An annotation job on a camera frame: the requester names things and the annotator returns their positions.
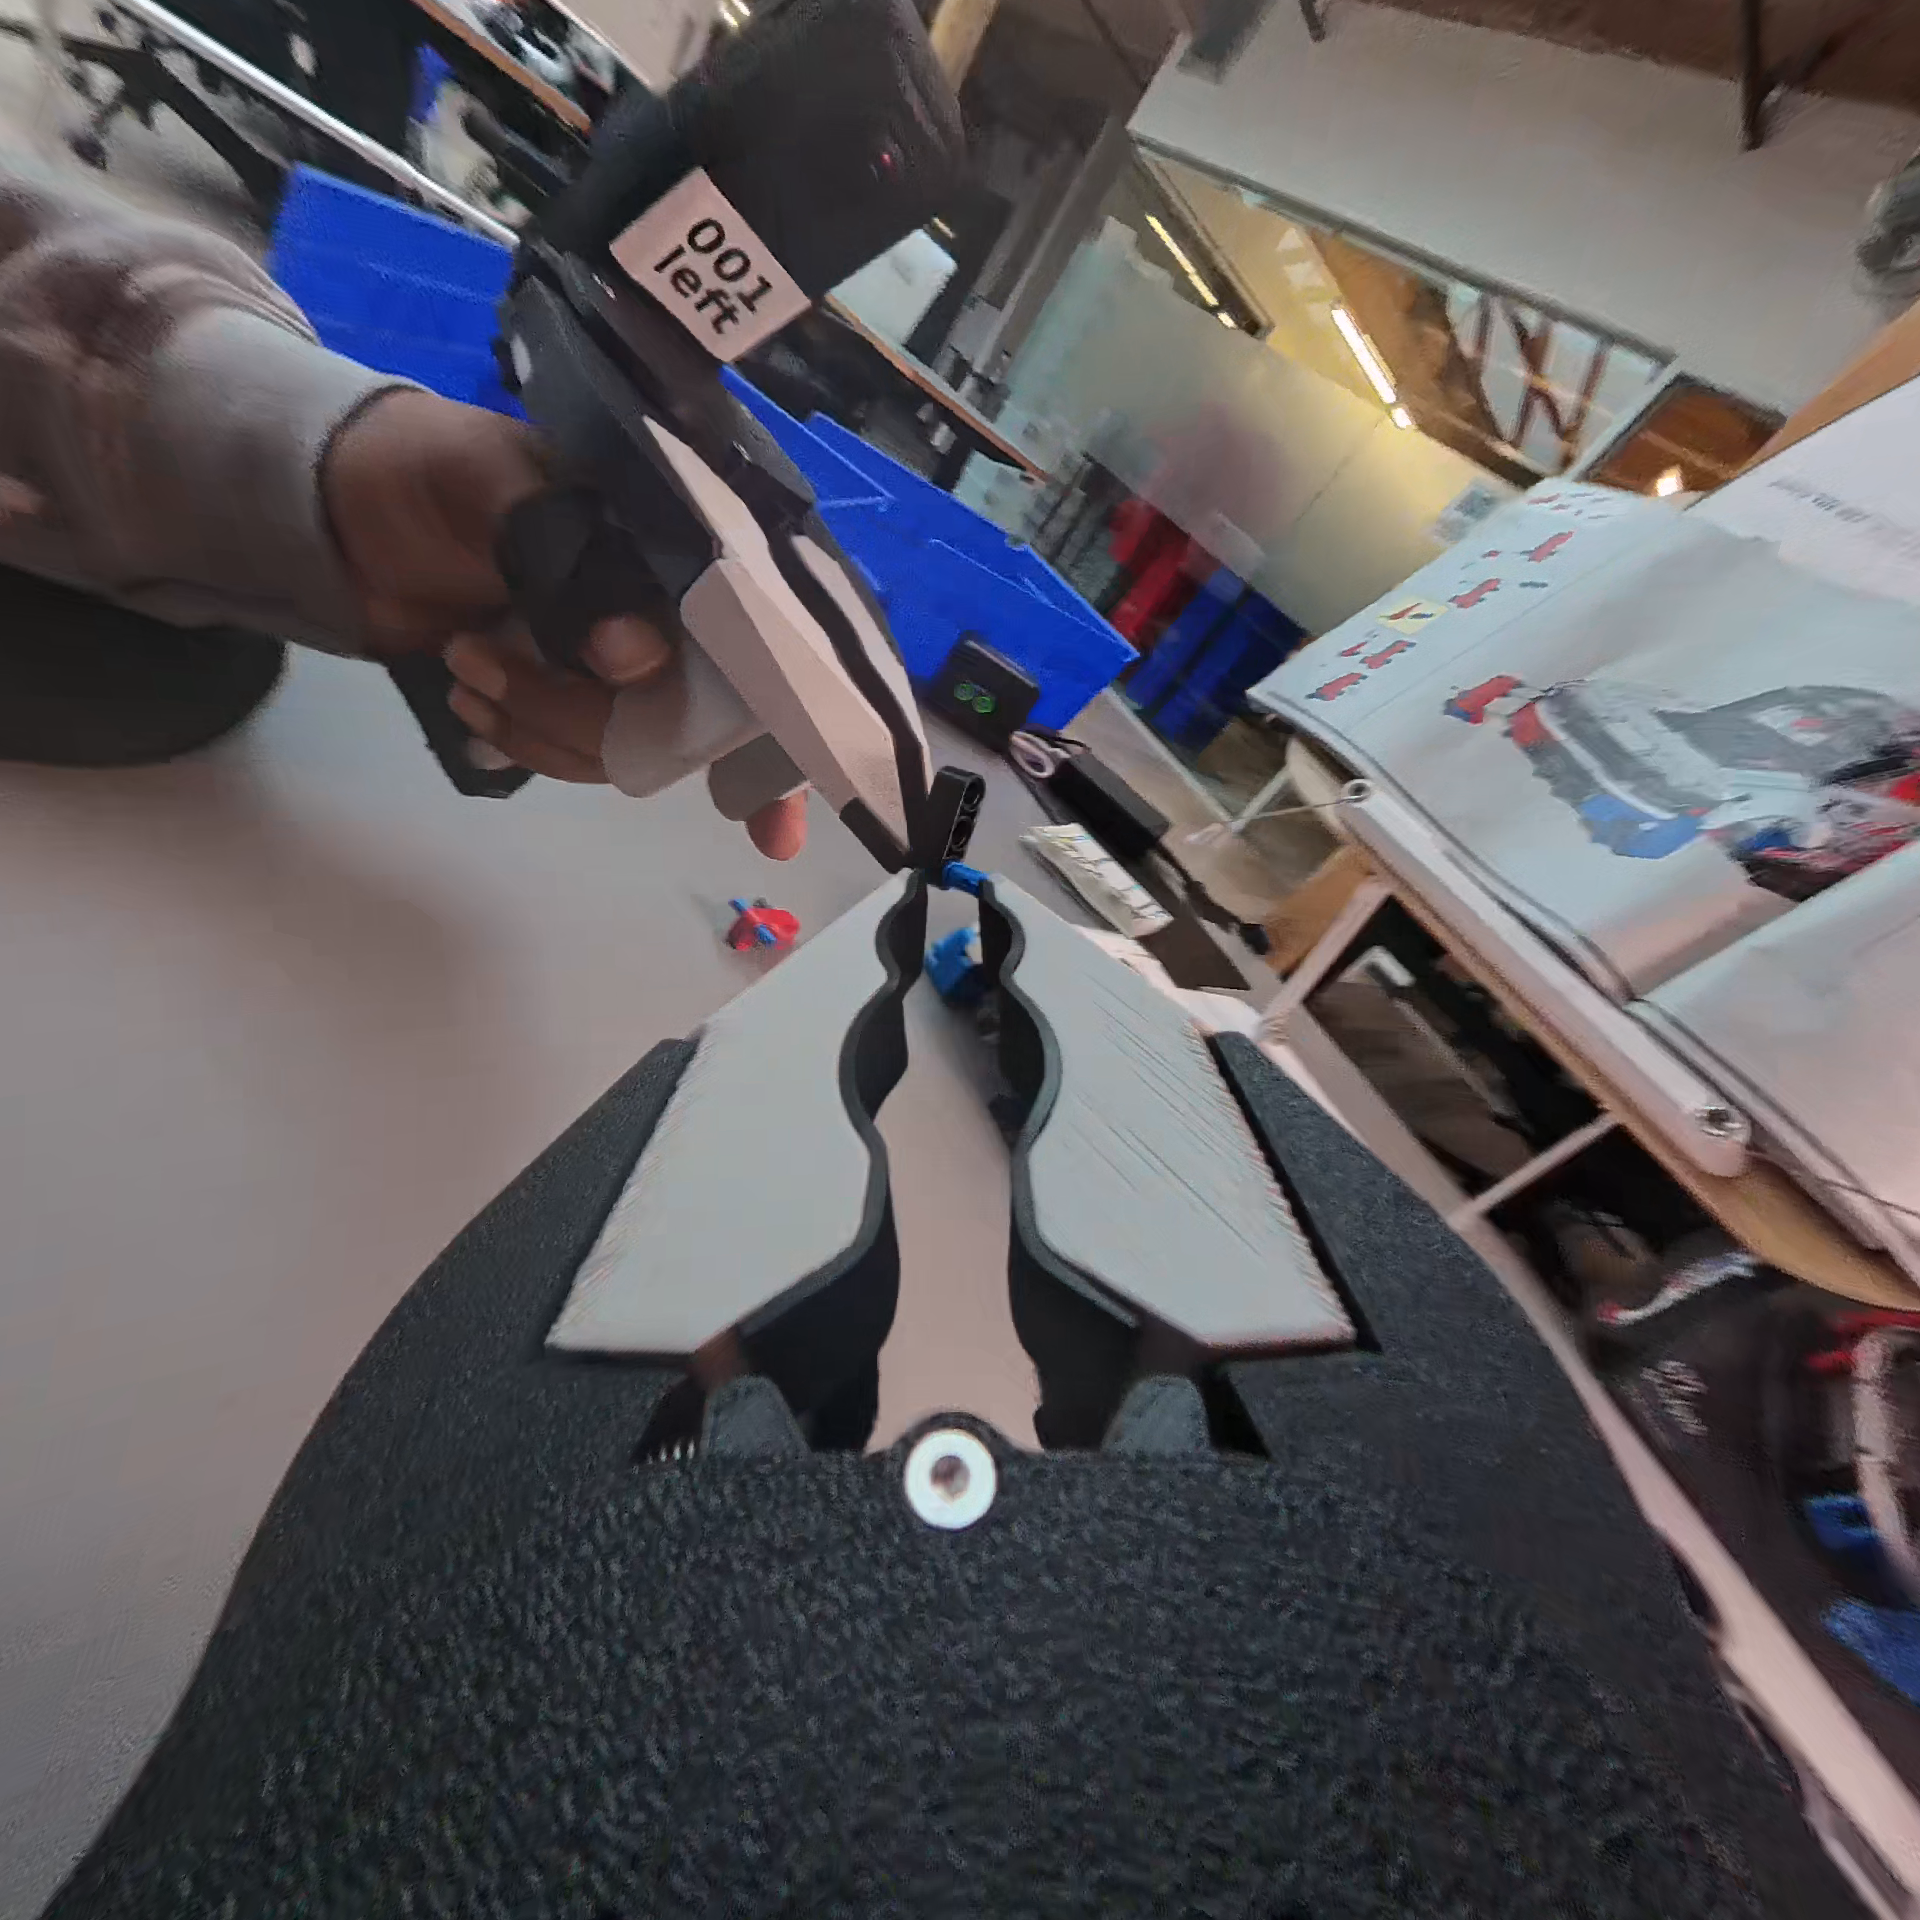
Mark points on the blue brick pin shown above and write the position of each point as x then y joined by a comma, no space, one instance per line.
967,873

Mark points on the person's left hand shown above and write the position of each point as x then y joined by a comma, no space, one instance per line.
421,523

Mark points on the white book stand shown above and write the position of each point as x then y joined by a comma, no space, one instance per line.
1500,961

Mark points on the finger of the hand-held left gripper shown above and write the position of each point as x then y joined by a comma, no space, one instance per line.
787,674
720,499

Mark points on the person's left forearm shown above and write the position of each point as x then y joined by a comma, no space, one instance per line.
149,421

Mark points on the red storage bin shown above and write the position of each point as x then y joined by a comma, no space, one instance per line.
1156,569

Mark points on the person's black clothing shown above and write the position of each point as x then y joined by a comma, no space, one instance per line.
107,674

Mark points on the black brick beam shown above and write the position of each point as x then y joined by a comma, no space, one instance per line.
945,810

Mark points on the printed paper packet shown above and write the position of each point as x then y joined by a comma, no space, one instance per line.
1096,878

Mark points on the red and blue brick piece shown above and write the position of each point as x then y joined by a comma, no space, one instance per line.
763,927

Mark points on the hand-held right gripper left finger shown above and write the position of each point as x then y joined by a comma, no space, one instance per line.
720,1184

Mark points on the printed race car box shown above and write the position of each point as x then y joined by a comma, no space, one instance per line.
1757,1425

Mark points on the black device with green lights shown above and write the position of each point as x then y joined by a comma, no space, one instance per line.
991,690

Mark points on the blue plastic bin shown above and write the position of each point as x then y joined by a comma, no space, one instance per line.
389,283
961,555

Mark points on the grey desk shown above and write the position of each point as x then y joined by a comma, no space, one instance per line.
300,975

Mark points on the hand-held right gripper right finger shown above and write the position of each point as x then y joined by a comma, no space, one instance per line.
1184,1184

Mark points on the small blue storage bin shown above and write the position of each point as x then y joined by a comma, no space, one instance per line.
1214,661

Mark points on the instruction booklet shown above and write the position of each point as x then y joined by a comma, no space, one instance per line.
1652,720

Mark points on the black power adapter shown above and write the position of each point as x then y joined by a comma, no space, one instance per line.
1109,797

